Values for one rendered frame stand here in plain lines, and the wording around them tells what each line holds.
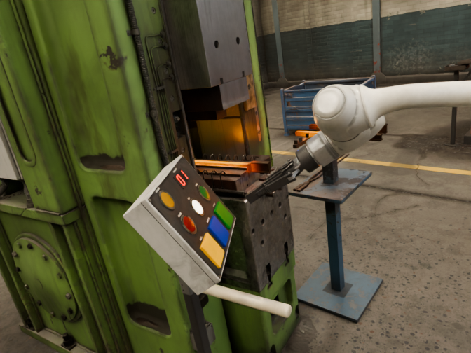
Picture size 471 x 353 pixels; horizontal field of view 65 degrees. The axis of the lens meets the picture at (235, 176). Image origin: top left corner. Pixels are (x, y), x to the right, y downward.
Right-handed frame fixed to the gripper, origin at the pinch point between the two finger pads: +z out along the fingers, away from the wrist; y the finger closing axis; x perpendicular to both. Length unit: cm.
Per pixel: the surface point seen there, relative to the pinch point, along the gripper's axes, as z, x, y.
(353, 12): -184, -40, 852
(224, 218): 12.4, -0.2, -2.5
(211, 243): 12.5, 1.6, -19.0
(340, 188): -11, -47, 76
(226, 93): -3.6, 27.2, 38.9
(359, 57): -142, -132, 845
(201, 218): 13.2, 6.9, -12.2
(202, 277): 16.1, -1.6, -26.9
